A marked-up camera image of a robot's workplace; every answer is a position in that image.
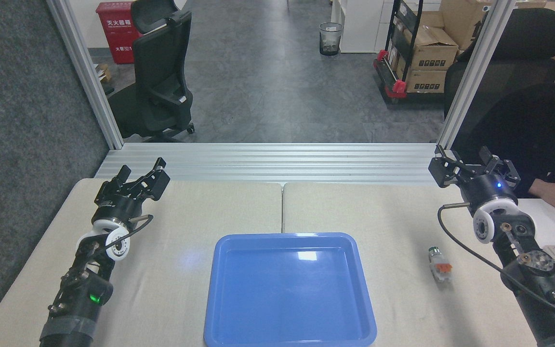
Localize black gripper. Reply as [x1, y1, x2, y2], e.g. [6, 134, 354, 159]
[94, 158, 171, 227]
[428, 145, 521, 215]

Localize white orange switch part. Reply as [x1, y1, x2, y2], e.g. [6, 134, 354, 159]
[428, 246, 453, 283]

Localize blue plastic tray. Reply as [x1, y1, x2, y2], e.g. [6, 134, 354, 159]
[204, 233, 378, 347]

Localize person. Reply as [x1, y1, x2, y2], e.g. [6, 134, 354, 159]
[451, 81, 555, 199]

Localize beige table mat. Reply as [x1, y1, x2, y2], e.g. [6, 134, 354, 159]
[282, 182, 555, 347]
[0, 178, 283, 347]

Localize flat cardboard box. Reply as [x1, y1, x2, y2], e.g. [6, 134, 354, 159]
[405, 69, 448, 93]

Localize black red shelf cart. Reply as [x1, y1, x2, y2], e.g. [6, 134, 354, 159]
[373, 0, 451, 104]

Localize black office chair with armrests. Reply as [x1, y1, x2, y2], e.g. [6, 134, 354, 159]
[108, 0, 195, 143]

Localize open cardboard box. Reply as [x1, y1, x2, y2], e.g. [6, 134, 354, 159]
[402, 27, 459, 72]

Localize black office chair with headrest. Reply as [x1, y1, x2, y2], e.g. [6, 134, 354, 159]
[444, 7, 555, 145]

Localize large cardboard box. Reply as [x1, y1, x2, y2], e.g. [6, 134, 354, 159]
[439, 0, 493, 51]

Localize red fire extinguisher box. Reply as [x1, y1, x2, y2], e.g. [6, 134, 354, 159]
[96, 1, 142, 65]

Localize white cabinet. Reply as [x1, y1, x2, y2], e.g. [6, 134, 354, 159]
[330, 0, 396, 54]

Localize black mesh waste bin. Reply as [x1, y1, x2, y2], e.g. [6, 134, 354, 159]
[319, 22, 344, 56]

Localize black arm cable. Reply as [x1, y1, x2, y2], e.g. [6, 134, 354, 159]
[89, 214, 155, 263]
[438, 203, 555, 334]

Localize silver aluminium post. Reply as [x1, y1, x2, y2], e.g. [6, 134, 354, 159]
[46, 0, 124, 150]
[436, 0, 517, 150]

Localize silver aluminium rail bed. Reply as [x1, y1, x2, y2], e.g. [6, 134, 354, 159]
[95, 143, 451, 187]

